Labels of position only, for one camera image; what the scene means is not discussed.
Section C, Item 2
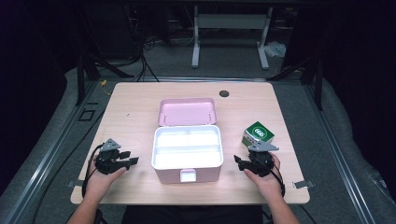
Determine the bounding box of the yellow cable connector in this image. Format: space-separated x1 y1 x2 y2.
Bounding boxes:
99 79 113 96

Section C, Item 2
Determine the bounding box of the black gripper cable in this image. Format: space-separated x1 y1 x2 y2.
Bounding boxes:
80 143 105 199
255 155 318 224

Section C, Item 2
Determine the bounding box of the person's left hand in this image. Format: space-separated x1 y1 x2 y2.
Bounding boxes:
83 154 127 203

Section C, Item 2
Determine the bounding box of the pink storage box with lid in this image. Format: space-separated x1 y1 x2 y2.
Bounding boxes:
150 97 224 185

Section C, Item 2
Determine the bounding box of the bundle of black floor cables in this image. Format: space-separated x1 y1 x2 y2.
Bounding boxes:
123 35 161 83

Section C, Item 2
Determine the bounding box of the grey metal table bracket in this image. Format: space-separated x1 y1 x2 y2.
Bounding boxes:
292 179 316 190
66 179 85 189

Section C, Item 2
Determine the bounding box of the clear plastic bag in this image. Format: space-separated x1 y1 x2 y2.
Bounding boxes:
263 40 287 59

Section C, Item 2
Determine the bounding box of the white plastic tray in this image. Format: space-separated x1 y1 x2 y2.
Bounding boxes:
151 124 224 171

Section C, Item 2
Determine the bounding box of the person's right hand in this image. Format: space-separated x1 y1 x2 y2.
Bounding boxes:
243 152 285 202

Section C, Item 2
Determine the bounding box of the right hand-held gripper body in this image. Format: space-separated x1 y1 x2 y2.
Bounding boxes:
245 141 280 178

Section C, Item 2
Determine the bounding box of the person's dark clothing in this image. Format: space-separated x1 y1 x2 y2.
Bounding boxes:
120 204 263 224

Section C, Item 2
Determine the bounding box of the white metal desk frame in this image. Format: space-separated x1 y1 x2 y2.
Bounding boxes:
191 5 273 70

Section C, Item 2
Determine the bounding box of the black metal stand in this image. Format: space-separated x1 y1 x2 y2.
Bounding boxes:
268 55 325 110
76 51 135 106

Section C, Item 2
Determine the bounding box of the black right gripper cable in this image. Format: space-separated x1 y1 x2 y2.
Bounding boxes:
255 155 318 224

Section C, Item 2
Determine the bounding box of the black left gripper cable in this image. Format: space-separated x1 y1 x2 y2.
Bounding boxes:
80 143 105 199

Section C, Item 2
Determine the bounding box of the green and white carton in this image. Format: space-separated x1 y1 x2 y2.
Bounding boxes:
241 120 276 147

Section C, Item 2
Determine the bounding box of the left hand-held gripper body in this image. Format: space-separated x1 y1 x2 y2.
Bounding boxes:
94 138 127 175

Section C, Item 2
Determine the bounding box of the thin black floor cable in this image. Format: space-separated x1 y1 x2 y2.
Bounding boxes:
30 110 106 224

